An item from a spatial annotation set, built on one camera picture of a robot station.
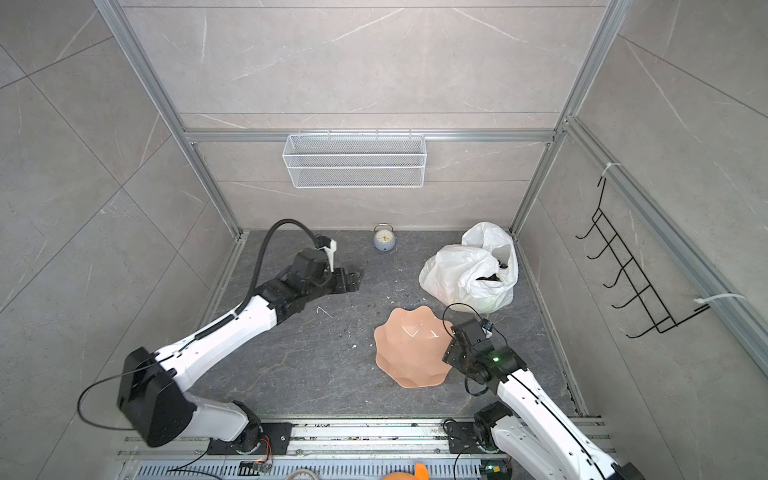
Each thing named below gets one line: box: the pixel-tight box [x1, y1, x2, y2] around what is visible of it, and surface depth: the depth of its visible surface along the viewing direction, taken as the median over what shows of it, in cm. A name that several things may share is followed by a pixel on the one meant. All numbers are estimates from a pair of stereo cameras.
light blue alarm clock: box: [373, 222, 396, 252], surface depth 116 cm
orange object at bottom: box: [382, 462, 429, 480], surface depth 67 cm
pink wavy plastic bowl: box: [374, 306, 453, 388], surface depth 92 cm
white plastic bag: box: [419, 222, 519, 315], surface depth 94 cm
